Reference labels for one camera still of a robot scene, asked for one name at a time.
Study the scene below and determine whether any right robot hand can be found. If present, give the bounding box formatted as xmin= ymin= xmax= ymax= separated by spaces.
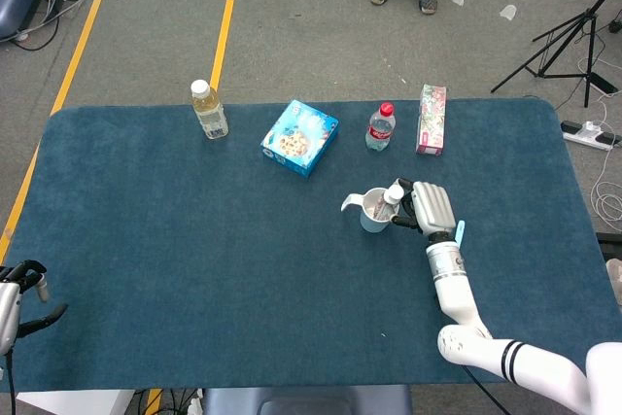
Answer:
xmin=388 ymin=177 xmax=458 ymax=241

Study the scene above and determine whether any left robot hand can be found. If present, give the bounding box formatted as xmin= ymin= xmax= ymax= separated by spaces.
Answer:
xmin=0 ymin=259 xmax=69 ymax=357

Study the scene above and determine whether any white pink toothpaste tube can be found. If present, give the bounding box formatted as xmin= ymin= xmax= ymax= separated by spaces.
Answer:
xmin=371 ymin=186 xmax=404 ymax=220

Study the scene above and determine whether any red cap soda bottle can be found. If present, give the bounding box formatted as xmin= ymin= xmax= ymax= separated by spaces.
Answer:
xmin=364 ymin=101 xmax=396 ymax=153

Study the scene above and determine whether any yellow drink bottle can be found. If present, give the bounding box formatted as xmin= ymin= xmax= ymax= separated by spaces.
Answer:
xmin=190 ymin=79 xmax=229 ymax=141

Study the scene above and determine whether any pink floral box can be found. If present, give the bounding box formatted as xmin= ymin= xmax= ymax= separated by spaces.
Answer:
xmin=415 ymin=84 xmax=448 ymax=157

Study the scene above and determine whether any blue cookie box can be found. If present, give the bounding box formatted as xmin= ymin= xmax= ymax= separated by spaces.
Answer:
xmin=259 ymin=99 xmax=340 ymax=180

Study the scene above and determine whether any white power strip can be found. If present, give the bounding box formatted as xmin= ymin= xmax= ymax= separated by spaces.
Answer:
xmin=561 ymin=119 xmax=622 ymax=152

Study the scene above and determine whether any blue table mat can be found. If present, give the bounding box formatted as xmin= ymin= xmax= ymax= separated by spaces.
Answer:
xmin=0 ymin=97 xmax=622 ymax=395

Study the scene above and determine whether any black tripod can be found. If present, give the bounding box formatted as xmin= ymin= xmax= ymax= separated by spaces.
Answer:
xmin=490 ymin=0 xmax=622 ymax=109

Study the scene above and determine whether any grey blue seat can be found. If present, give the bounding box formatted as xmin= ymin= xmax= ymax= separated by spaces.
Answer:
xmin=201 ymin=384 xmax=413 ymax=415

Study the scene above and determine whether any white plastic mug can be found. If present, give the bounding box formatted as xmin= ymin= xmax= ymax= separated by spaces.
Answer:
xmin=340 ymin=187 xmax=401 ymax=235

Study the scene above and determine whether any black left hand cable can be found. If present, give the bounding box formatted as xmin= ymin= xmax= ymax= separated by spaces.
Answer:
xmin=3 ymin=351 xmax=18 ymax=415

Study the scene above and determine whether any white cable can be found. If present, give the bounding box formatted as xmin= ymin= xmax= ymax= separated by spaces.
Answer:
xmin=577 ymin=54 xmax=622 ymax=226

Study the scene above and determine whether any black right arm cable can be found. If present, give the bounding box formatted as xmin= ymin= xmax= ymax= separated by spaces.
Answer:
xmin=461 ymin=365 xmax=506 ymax=415

